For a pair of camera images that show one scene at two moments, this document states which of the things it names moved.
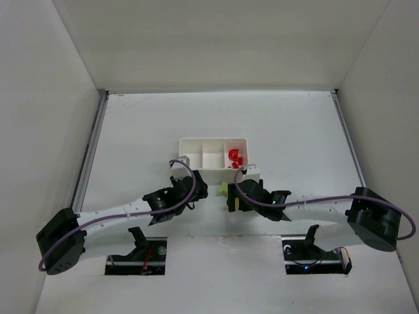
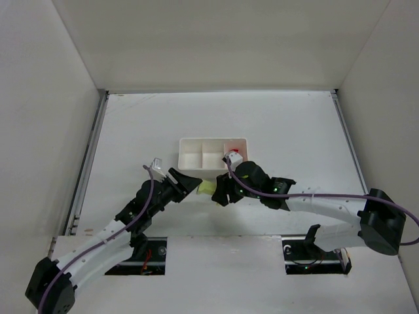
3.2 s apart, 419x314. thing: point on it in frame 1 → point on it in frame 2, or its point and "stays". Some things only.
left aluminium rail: (89, 152) stays
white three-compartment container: (217, 159) stays
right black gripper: (233, 197) → (227, 188)
